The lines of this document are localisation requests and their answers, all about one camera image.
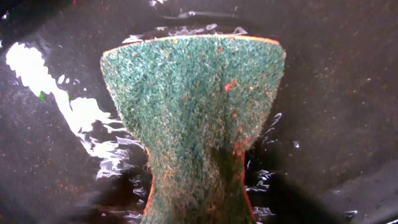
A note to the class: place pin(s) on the black rectangular water tray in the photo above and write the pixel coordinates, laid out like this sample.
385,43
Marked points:
327,154

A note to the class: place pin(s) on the green orange sponge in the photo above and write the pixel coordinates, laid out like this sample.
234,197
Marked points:
196,103

